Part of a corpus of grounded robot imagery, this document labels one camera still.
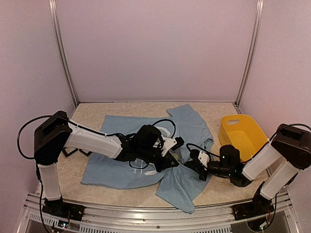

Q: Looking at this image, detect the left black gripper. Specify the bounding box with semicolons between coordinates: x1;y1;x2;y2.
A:
138;146;179;173

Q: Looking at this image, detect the light blue printed t-shirt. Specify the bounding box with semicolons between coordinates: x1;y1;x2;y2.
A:
80;103;214;215

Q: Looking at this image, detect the black brooch case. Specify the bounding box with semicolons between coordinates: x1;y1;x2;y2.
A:
62;148;78;157
79;149;92;157

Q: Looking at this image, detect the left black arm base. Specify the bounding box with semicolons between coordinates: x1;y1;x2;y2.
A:
42;198;85;221

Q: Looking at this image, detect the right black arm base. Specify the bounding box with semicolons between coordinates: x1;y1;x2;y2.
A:
232;182;276;220

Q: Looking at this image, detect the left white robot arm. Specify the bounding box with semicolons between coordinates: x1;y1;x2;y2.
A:
20;111;185;216

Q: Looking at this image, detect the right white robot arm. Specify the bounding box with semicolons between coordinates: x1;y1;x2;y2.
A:
185;123;311;216

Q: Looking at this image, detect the yellow plastic basket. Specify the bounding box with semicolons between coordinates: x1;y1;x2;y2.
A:
218;114;268;161

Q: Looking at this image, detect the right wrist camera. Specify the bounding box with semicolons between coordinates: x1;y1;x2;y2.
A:
190;149;211;168

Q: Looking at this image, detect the front aluminium rail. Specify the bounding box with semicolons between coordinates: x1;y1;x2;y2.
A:
23;191;296;233

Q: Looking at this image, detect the right aluminium frame post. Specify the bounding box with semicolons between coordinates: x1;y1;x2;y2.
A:
234;0;264;113

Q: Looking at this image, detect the aluminium frame post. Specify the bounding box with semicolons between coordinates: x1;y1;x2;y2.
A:
234;0;264;113
49;0;80;107

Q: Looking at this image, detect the left aluminium frame post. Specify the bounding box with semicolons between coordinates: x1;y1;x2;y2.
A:
49;0;80;107

